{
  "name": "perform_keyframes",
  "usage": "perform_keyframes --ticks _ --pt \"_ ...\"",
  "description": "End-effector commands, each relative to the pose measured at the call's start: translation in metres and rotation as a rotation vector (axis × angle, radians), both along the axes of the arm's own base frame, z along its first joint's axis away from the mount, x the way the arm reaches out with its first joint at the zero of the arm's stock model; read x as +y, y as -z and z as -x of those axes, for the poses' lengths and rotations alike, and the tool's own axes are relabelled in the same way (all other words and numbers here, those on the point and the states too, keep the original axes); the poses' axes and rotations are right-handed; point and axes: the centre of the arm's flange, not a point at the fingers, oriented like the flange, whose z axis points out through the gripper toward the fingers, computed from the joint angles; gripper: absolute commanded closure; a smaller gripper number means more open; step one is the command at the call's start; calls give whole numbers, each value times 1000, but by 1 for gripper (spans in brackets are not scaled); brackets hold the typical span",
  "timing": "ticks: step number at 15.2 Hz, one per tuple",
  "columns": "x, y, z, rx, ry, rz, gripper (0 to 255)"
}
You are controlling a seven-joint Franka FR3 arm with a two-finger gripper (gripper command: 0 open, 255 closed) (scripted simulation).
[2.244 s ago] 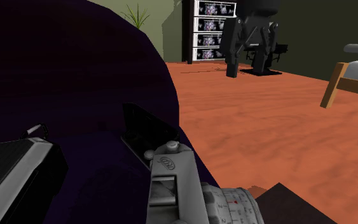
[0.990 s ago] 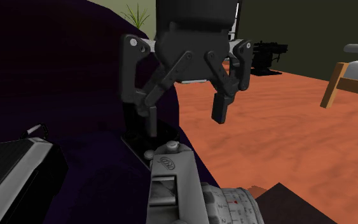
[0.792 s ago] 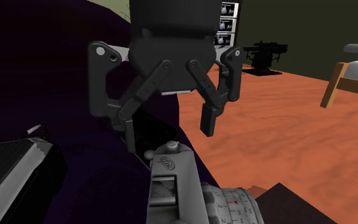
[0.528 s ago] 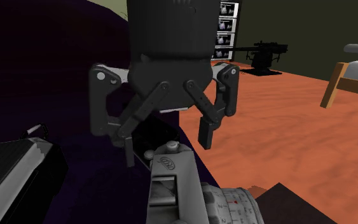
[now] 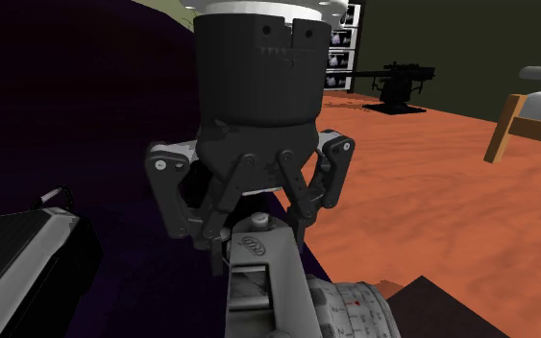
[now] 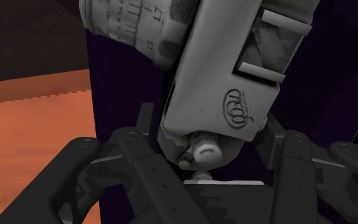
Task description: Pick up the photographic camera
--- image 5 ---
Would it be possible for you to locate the dark purple bed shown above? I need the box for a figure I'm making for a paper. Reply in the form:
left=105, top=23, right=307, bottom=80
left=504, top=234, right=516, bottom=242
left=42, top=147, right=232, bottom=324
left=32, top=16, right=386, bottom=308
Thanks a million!
left=0, top=0, right=333, bottom=338

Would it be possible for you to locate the dark angular block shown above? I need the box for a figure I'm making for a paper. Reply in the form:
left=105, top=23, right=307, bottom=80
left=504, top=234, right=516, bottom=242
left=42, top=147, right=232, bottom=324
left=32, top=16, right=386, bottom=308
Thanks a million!
left=385, top=275, right=511, bottom=338

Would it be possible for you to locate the black telescope on stand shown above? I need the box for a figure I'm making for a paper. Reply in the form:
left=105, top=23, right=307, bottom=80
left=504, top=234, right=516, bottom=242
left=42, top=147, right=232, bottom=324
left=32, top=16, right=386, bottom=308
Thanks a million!
left=348, top=60, right=436, bottom=116

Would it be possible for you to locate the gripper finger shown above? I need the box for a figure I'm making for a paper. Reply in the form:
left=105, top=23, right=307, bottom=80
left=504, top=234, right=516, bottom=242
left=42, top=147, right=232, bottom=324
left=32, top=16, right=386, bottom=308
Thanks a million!
left=144, top=140, right=255, bottom=278

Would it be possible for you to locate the grey photo camera with lens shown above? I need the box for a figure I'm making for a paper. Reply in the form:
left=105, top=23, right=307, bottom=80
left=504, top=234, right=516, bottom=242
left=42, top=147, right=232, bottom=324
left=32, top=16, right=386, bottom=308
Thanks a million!
left=224, top=211, right=404, bottom=338

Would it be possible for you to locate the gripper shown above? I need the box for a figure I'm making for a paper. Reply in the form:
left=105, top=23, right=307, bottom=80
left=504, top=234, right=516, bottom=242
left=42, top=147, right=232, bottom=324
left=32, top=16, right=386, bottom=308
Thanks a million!
left=192, top=12, right=357, bottom=254

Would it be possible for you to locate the white shelf with pictures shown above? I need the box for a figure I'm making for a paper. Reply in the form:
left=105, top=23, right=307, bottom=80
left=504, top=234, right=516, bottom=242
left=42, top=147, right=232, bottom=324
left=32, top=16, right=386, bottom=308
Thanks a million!
left=323, top=3, right=363, bottom=91

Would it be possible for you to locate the wooden bed with grey mattress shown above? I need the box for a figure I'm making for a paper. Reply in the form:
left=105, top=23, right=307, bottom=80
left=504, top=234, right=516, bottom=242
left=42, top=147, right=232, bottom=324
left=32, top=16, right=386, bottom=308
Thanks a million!
left=482, top=65, right=541, bottom=165

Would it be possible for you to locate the black and silver flat case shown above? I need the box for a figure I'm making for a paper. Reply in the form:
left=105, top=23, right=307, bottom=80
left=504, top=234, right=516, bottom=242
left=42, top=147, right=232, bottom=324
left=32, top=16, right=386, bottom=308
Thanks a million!
left=0, top=185, right=106, bottom=338

